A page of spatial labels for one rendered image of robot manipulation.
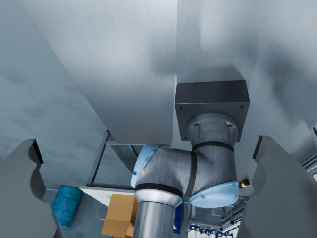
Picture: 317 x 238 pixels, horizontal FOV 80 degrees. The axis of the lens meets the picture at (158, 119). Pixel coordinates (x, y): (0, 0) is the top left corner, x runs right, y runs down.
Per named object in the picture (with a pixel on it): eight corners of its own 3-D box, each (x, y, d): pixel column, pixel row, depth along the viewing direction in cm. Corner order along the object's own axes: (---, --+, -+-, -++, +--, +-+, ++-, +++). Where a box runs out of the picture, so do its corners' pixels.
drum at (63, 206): (67, 191, 571) (53, 226, 516) (54, 184, 523) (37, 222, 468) (87, 192, 556) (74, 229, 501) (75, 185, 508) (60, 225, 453)
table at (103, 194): (179, 187, 401) (177, 229, 355) (143, 184, 420) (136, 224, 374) (161, 128, 231) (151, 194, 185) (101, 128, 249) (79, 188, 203)
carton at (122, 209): (156, 205, 220) (151, 244, 198) (117, 202, 235) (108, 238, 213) (144, 194, 188) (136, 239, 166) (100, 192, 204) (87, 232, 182)
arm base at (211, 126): (234, 140, 64) (237, 168, 58) (188, 139, 68) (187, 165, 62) (241, 112, 53) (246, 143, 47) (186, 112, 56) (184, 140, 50)
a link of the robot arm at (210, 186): (225, 167, 59) (228, 215, 51) (182, 160, 59) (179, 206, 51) (243, 149, 49) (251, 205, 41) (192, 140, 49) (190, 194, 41)
